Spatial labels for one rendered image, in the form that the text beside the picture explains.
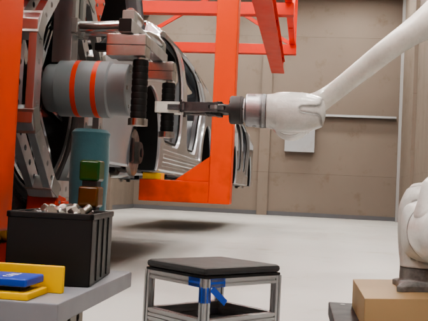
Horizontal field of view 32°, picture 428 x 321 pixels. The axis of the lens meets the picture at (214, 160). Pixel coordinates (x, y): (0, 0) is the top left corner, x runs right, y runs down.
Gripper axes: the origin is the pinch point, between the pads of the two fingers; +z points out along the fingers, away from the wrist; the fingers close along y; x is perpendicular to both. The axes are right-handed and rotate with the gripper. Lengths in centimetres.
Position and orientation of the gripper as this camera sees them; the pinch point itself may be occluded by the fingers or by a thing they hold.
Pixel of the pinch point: (169, 107)
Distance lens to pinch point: 198.8
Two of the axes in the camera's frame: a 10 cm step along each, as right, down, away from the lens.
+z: -9.9, -0.4, 1.2
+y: 1.2, 0.5, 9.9
